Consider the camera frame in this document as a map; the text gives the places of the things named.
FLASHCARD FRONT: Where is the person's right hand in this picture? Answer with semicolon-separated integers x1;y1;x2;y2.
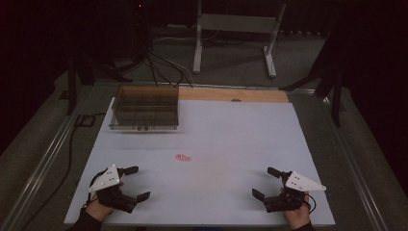
282;204;312;231

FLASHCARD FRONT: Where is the white table mat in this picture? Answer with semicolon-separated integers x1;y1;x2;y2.
63;96;337;228

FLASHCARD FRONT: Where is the white metal stand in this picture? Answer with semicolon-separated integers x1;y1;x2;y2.
191;0;288;79

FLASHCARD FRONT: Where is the black tripod stand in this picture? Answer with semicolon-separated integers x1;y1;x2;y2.
278;32;345;128
59;51;134;116

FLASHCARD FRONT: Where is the black floor cable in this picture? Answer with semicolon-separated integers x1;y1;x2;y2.
18;112;107;231

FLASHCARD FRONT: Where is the black square floor plate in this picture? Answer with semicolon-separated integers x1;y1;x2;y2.
73;114;96;128

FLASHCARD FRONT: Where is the clear brown compartment box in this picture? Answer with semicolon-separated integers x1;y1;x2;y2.
108;84;180;132

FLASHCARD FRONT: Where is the small red object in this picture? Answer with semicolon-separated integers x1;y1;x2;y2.
174;153;193;163

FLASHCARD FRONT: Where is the wooden board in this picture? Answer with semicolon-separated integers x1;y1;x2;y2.
178;88;290;104

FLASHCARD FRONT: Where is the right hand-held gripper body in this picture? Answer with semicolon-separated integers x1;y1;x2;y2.
263;170;327;214

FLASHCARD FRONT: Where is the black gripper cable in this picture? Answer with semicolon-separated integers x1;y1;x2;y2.
306;192;318;215

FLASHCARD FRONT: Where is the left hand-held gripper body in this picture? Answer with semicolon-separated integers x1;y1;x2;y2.
88;164;139;215

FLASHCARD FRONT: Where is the bundle of black cables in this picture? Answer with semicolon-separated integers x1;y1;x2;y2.
128;0;195;90

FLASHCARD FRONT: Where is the person's left hand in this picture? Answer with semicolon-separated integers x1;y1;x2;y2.
84;199;115;223

